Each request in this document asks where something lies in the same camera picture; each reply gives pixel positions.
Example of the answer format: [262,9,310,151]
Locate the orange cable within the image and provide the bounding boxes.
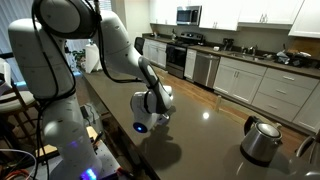
[4,169,32,180]

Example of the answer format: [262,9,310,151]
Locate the vertical window blinds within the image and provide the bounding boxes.
[0,0,34,54]

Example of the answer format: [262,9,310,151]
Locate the white lower kitchen cabinets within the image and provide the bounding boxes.
[213,56,320,133]

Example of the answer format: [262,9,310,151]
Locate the wooden cutting board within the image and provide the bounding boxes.
[288,37,320,58]

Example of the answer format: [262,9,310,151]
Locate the black camera stand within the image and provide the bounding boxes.
[0,51,16,61]

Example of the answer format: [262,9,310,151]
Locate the stainless steel dishwasher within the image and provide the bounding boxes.
[192,51,221,89]

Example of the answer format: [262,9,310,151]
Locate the black kitchen stove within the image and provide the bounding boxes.
[165,31,205,80]

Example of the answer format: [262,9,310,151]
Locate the stainless steel microwave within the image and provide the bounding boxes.
[176,5,203,26]

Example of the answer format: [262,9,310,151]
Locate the silver metal vessel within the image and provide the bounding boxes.
[295,129,320,178]

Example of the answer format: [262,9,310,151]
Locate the stainless steel electric kettle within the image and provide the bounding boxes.
[240,115,283,164]

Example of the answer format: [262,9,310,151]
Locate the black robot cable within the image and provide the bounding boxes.
[31,0,144,111]

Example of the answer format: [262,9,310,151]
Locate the black coffee maker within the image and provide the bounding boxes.
[222,37,234,52]

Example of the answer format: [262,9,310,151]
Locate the cluttered dish rack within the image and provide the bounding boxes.
[274,43,313,68]

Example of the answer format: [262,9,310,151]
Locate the white kitchen cabinets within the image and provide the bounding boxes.
[148,0,320,38]
[213,56,320,133]

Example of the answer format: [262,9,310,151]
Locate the metal sink faucet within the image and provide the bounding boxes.
[241,44,258,56]

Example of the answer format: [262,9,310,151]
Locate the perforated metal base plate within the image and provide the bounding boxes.
[29,143,121,180]

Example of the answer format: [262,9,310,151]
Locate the dark kitchen countertop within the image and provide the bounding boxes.
[142,32,320,79]

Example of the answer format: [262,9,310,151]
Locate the black office chair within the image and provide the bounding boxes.
[134,36,146,56]

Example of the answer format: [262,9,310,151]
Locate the cushioned wooden chair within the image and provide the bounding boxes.
[0,58,38,134]

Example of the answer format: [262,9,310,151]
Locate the white upper kitchen cabinets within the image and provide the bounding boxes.
[148,0,320,38]

